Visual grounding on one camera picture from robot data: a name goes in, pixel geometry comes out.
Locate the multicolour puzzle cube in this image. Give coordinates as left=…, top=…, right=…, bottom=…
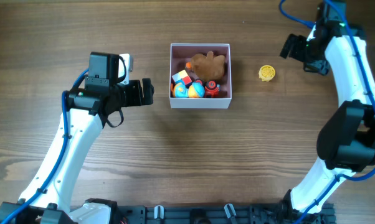
left=171, top=70, right=192, bottom=86

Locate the blue orange duck toy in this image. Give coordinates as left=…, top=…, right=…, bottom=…
left=172, top=82, right=205, bottom=98

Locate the yellow round toy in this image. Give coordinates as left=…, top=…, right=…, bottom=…
left=259, top=65, right=275, bottom=82

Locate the red toy fire truck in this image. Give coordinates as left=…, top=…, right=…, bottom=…
left=194, top=78, right=221, bottom=98

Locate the brown plush toy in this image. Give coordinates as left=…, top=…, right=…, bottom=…
left=185, top=51, right=225, bottom=82

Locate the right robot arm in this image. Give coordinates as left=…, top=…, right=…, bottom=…
left=275, top=0, right=375, bottom=223

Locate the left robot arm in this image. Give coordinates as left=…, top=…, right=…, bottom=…
left=0, top=52, right=154, bottom=223

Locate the white box pink interior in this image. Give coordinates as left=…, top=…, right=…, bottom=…
left=168, top=43, right=232, bottom=109

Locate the left blue cable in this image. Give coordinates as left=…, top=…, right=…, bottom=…
left=0, top=68, right=90, bottom=224

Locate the blue cable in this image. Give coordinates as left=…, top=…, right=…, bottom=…
left=0, top=68, right=90, bottom=224
left=278, top=0, right=375, bottom=224

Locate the right blue cable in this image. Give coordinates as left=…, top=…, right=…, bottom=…
left=278, top=0, right=375, bottom=224

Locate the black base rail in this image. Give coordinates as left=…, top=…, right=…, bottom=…
left=112, top=203, right=336, bottom=224

